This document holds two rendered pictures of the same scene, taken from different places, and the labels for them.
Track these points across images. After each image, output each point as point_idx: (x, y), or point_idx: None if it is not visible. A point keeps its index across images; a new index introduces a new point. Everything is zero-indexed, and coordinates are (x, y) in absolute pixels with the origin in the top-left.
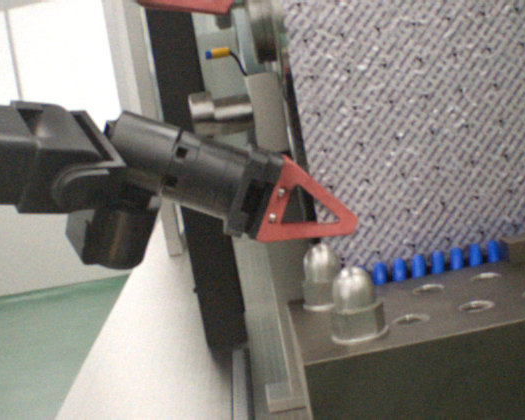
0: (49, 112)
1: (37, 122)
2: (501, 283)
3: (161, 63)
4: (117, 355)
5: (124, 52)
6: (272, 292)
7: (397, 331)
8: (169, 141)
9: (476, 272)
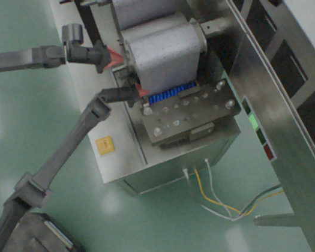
0: (95, 106)
1: (94, 110)
2: (178, 110)
3: (83, 17)
4: (76, 65)
5: None
6: (103, 22)
7: (164, 131)
8: (117, 97)
9: (173, 101)
